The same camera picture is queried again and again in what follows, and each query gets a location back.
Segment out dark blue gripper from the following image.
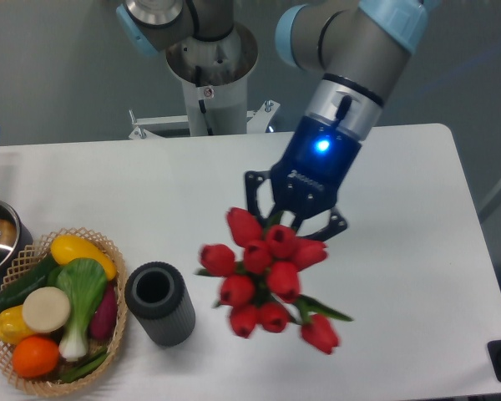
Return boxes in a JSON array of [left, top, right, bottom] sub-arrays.
[[244, 116, 361, 241]]

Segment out green bean pods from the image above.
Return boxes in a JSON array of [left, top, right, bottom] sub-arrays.
[[59, 348, 108, 383]]

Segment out green bok choy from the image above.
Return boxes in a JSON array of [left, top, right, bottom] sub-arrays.
[[56, 258, 108, 362]]

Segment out woven wicker basket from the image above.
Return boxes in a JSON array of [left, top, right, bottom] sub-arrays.
[[0, 227, 128, 398]]

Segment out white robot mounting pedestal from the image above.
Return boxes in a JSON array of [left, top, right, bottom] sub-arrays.
[[129, 23, 280, 140]]

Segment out orange fruit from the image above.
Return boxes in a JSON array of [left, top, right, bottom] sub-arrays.
[[12, 336, 59, 378]]

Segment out red tulip bouquet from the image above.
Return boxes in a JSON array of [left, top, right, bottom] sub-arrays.
[[196, 207, 350, 354]]

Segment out dark green cucumber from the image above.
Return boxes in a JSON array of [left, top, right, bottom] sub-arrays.
[[0, 255, 58, 313]]

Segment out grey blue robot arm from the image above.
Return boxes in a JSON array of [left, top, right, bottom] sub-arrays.
[[116, 1, 437, 241]]

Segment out yellow bell pepper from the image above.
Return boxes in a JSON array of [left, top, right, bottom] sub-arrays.
[[0, 305, 36, 345]]

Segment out purple sweet potato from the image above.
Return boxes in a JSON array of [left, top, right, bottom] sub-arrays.
[[89, 284, 118, 340]]

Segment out dark grey ribbed vase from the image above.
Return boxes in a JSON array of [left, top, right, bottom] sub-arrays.
[[124, 261, 196, 348]]

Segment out yellow squash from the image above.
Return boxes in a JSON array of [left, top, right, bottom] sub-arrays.
[[50, 235, 117, 281]]

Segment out beige round bun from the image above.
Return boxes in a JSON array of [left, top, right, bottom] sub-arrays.
[[22, 287, 71, 333]]

